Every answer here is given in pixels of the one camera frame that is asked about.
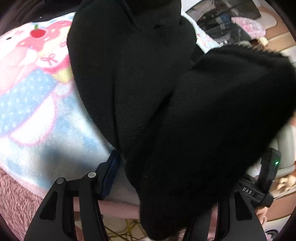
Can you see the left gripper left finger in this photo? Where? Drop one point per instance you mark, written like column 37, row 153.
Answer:
column 54, row 219

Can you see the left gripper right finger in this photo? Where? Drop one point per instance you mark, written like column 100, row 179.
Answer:
column 236, row 220

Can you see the black fleece jacket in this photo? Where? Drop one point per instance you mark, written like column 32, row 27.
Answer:
column 188, row 124

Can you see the blue checkered cartoon blanket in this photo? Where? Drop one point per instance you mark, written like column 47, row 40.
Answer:
column 46, row 132

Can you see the folded pink garment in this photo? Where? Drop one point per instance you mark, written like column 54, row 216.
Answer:
column 254, row 29

